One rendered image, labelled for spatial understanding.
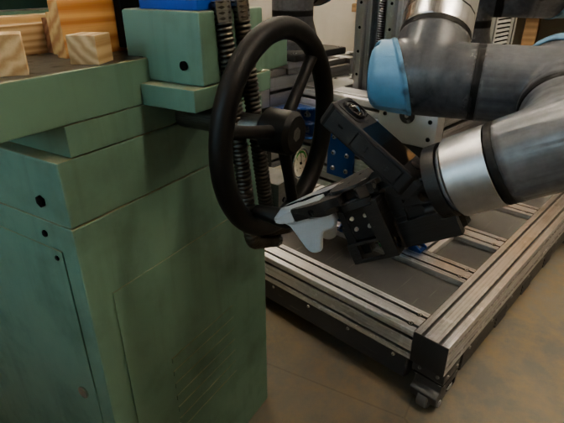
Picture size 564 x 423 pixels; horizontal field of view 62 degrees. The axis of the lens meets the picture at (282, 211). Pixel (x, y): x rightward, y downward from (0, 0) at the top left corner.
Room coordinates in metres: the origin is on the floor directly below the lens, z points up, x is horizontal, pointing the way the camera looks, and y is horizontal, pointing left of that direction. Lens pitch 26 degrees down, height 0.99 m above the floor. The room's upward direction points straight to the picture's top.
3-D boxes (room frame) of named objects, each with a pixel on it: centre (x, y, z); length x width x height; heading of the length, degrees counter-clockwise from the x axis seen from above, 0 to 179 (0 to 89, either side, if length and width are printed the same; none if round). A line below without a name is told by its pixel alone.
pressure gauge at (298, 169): (0.91, -0.02, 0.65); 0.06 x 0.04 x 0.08; 149
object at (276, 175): (0.94, 0.04, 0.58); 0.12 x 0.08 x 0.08; 59
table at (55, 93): (0.75, 0.19, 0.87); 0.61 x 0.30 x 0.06; 149
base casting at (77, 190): (0.86, 0.40, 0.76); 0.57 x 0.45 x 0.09; 59
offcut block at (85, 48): (0.62, 0.24, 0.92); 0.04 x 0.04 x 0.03; 83
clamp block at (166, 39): (0.70, 0.12, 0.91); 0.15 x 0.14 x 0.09; 149
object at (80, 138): (0.76, 0.24, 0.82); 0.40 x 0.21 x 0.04; 149
